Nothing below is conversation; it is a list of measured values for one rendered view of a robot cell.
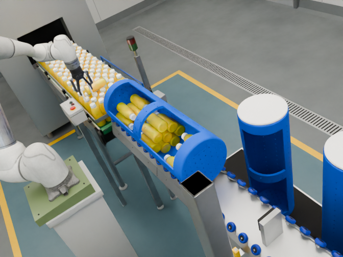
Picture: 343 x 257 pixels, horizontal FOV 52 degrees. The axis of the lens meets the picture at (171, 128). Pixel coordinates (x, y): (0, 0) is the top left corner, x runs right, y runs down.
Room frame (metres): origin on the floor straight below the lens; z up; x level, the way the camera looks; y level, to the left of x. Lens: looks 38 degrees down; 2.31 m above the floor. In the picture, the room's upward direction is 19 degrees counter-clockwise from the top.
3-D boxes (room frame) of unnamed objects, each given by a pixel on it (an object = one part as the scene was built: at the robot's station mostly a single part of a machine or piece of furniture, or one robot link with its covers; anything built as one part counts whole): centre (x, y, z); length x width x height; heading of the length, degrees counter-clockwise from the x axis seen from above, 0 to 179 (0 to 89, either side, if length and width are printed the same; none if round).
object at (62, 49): (2.11, 0.47, 1.51); 0.13 x 0.11 x 0.16; 64
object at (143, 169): (1.97, 0.30, 0.31); 0.06 x 0.06 x 0.63; 23
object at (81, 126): (2.13, 0.61, 0.50); 0.04 x 0.04 x 1.00; 23
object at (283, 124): (1.53, -0.52, 0.59); 0.28 x 0.28 x 0.88
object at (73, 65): (2.10, 0.46, 1.40); 0.09 x 0.09 x 0.06
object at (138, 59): (2.55, 0.08, 0.55); 0.04 x 0.04 x 1.10; 23
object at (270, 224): (0.83, -0.26, 1.00); 0.10 x 0.04 x 0.15; 113
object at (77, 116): (2.13, 0.61, 1.05); 0.20 x 0.10 x 0.10; 23
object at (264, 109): (1.53, -0.52, 1.03); 0.28 x 0.28 x 0.01
